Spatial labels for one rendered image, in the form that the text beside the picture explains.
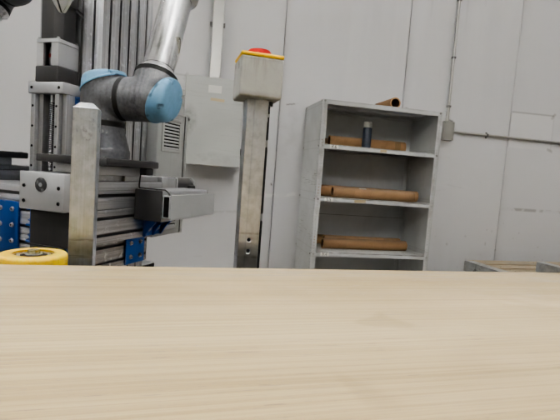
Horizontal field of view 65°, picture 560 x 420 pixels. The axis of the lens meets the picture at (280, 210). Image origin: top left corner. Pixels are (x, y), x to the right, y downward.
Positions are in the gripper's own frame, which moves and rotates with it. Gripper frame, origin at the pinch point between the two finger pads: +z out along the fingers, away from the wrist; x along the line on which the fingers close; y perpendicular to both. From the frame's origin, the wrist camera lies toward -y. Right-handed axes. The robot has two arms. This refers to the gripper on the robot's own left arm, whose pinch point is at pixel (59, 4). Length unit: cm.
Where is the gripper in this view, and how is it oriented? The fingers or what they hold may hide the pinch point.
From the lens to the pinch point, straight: 99.0
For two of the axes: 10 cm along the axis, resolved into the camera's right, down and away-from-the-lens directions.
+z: -0.7, 9.9, 0.9
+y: 3.1, -0.6, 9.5
